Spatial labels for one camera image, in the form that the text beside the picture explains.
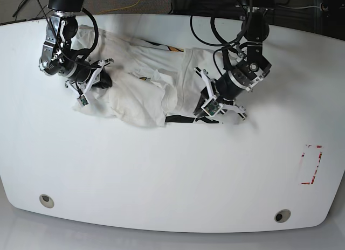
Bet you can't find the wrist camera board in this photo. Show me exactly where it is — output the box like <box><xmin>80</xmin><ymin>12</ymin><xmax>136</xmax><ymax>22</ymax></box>
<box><xmin>201</xmin><ymin>98</ymin><xmax>223</xmax><ymax>117</ymax></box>
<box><xmin>77</xmin><ymin>94</ymin><xmax>89</xmax><ymax>107</ymax></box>

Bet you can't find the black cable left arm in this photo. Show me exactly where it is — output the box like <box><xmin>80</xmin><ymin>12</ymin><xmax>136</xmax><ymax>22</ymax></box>
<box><xmin>190</xmin><ymin>0</ymin><xmax>254</xmax><ymax>78</ymax></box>

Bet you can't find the black silver robot arm left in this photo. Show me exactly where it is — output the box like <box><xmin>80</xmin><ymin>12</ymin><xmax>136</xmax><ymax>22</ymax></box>
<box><xmin>194</xmin><ymin>0</ymin><xmax>275</xmax><ymax>120</ymax></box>

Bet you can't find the right table cable grommet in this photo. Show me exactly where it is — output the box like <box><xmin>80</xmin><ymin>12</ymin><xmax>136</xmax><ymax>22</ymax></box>
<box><xmin>274</xmin><ymin>209</ymin><xmax>291</xmax><ymax>223</ymax></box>

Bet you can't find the red tape rectangle marking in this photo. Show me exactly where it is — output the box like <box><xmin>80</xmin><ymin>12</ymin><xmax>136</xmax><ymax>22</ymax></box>
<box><xmin>298</xmin><ymin>144</ymin><xmax>323</xmax><ymax>185</ymax></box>

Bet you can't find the white cable at right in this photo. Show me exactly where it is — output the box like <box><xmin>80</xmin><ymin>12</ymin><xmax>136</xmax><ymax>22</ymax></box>
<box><xmin>280</xmin><ymin>3</ymin><xmax>321</xmax><ymax>11</ymax></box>

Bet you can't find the white printed t-shirt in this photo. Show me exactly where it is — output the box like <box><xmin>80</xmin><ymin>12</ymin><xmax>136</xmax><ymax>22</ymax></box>
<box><xmin>73</xmin><ymin>30</ymin><xmax>223</xmax><ymax>127</ymax></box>

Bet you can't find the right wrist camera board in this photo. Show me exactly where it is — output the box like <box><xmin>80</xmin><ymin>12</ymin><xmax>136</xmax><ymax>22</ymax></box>
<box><xmin>77</xmin><ymin>94</ymin><xmax>89</xmax><ymax>107</ymax></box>

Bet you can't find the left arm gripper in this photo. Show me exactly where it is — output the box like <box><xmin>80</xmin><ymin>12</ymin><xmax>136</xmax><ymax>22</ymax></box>
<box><xmin>194</xmin><ymin>6</ymin><xmax>272</xmax><ymax>120</ymax></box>

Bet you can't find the black silver robot arm right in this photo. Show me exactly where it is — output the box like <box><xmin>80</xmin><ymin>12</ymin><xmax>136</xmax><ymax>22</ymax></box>
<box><xmin>39</xmin><ymin>0</ymin><xmax>211</xmax><ymax>127</ymax></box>

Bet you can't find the left table cable grommet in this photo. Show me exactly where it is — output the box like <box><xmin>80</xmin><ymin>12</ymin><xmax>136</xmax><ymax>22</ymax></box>
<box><xmin>39</xmin><ymin>195</ymin><xmax>54</xmax><ymax>209</ymax></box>

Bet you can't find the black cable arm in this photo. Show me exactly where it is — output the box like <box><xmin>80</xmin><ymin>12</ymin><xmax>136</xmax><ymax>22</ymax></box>
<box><xmin>190</xmin><ymin>0</ymin><xmax>254</xmax><ymax>78</ymax></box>
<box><xmin>33</xmin><ymin>0</ymin><xmax>98</xmax><ymax>65</ymax></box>

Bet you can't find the yellow floor cable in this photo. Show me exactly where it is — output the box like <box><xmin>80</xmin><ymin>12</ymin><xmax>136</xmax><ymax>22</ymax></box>
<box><xmin>100</xmin><ymin>0</ymin><xmax>143</xmax><ymax>16</ymax></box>

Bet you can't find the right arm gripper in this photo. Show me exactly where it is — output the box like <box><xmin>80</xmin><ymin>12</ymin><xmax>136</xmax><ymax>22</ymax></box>
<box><xmin>39</xmin><ymin>12</ymin><xmax>113</xmax><ymax>97</ymax></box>

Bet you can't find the table cable grommet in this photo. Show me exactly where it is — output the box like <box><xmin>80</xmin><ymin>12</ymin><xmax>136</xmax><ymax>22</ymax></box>
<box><xmin>39</xmin><ymin>195</ymin><xmax>54</xmax><ymax>209</ymax></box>
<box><xmin>274</xmin><ymin>209</ymin><xmax>291</xmax><ymax>223</ymax></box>

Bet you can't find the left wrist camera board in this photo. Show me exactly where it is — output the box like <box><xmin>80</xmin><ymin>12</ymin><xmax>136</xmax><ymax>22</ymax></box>
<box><xmin>201</xmin><ymin>98</ymin><xmax>223</xmax><ymax>117</ymax></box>

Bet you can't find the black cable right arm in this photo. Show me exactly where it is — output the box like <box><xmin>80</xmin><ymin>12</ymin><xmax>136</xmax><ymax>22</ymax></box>
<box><xmin>33</xmin><ymin>0</ymin><xmax>98</xmax><ymax>65</ymax></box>

